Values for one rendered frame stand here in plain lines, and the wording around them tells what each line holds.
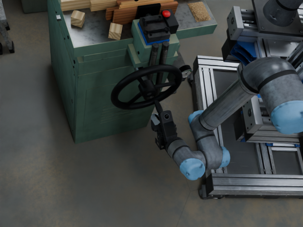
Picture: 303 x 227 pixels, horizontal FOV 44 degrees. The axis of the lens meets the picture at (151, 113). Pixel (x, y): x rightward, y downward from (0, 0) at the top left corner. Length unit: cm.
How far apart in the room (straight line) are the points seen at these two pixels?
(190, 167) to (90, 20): 67
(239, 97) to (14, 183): 134
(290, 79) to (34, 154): 150
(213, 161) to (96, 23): 67
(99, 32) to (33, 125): 95
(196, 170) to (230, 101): 26
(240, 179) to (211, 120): 80
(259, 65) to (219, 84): 121
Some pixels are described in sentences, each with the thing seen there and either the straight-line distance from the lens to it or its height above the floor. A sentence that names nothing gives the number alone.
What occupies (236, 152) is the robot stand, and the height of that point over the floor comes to 21.
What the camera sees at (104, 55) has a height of 82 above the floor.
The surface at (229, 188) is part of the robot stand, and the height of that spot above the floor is 23.
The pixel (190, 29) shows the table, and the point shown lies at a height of 90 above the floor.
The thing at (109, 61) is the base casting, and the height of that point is 77.
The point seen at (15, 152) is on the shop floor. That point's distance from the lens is 220.
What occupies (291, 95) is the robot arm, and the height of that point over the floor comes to 125.
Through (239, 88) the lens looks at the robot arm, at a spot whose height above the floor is 110.
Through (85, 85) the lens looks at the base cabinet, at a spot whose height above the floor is 62.
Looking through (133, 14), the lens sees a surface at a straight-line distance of 147.
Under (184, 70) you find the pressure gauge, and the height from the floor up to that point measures 69.
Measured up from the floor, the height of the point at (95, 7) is 92.
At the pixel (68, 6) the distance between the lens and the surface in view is 150.
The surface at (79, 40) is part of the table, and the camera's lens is 143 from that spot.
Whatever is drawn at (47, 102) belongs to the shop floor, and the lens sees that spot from 232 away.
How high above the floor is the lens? 202
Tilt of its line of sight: 60 degrees down
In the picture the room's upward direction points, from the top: 23 degrees clockwise
